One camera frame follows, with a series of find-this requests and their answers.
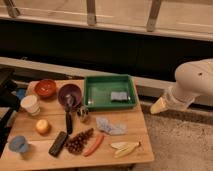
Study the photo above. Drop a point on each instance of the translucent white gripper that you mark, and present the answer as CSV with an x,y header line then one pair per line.
x,y
169,101

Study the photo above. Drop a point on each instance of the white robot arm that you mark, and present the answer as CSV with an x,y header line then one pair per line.
x,y
193,79

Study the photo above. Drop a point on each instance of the silver metal cup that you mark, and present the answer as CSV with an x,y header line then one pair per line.
x,y
83,113

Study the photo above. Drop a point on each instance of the white paper cup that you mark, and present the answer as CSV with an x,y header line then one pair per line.
x,y
31,104

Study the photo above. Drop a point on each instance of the blue plastic cup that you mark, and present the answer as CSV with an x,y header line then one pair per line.
x,y
19,144

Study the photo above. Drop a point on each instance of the blue sponge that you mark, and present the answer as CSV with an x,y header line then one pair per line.
x,y
119,96

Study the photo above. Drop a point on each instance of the yellow banana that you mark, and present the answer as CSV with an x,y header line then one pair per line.
x,y
124,148

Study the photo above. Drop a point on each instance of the green plastic tray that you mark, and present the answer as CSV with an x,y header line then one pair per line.
x,y
98,89

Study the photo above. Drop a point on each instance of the crumpled blue white cloth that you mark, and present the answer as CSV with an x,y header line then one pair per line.
x,y
104,125

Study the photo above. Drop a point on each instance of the orange carrot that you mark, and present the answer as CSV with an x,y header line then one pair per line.
x,y
96,144

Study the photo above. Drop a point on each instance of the purple bowl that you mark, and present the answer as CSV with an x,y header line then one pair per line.
x,y
70,90

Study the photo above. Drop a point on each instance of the bunch of dark grapes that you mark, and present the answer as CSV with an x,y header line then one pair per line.
x,y
76,144

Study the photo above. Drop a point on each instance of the red bowl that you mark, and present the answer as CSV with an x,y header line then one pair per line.
x,y
45,88

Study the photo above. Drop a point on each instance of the yellow apple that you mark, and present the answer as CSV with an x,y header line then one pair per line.
x,y
42,126

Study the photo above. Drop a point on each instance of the black chair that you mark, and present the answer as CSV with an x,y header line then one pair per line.
x,y
8,100

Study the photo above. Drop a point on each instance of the black handled ice cream scoop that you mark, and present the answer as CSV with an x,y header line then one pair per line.
x,y
70,99

